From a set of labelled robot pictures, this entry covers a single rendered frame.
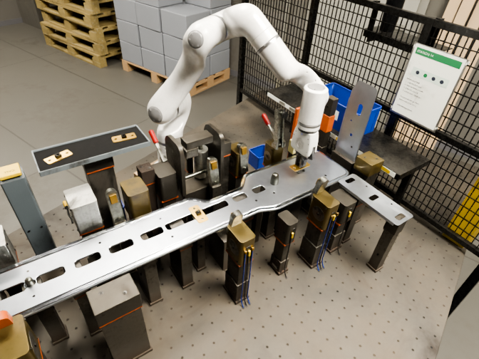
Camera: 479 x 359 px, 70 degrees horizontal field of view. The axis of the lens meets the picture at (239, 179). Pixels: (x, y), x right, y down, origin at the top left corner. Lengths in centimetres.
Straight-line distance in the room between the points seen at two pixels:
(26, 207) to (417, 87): 156
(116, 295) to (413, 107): 137
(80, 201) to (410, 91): 137
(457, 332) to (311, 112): 169
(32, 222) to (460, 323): 229
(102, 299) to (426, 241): 138
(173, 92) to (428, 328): 130
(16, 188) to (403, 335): 140
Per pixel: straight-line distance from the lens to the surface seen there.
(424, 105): 167
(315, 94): 121
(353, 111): 151
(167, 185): 129
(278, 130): 144
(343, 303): 144
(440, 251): 179
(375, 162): 151
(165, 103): 145
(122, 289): 102
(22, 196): 133
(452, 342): 245
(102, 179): 135
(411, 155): 169
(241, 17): 123
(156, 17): 429
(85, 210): 117
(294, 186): 137
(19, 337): 100
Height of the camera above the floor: 186
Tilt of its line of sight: 39 degrees down
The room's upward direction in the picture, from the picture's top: 4 degrees clockwise
